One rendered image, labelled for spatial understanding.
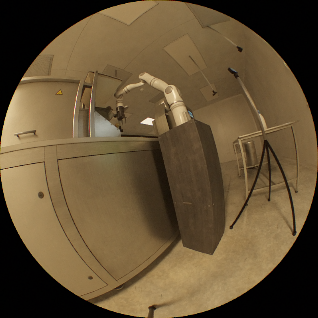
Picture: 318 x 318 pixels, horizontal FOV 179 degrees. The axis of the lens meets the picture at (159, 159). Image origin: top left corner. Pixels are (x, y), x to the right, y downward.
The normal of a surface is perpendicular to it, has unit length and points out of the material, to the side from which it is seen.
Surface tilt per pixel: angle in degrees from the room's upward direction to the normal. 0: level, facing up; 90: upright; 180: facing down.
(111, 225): 90
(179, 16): 180
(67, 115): 90
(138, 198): 90
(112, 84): 114
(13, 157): 90
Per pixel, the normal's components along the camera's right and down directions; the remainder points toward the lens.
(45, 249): 0.74, -0.21
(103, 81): 0.77, 0.21
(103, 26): 0.23, 0.97
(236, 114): -0.62, 0.11
